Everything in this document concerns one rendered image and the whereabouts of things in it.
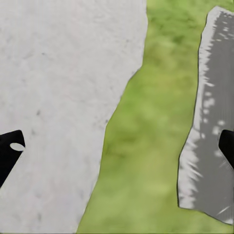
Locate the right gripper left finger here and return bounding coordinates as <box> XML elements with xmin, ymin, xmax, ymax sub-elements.
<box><xmin>0</xmin><ymin>130</ymin><xmax>25</xmax><ymax>188</ymax></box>

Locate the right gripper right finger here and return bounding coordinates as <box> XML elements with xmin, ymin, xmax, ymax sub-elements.
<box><xmin>219</xmin><ymin>129</ymin><xmax>234</xmax><ymax>168</ymax></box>

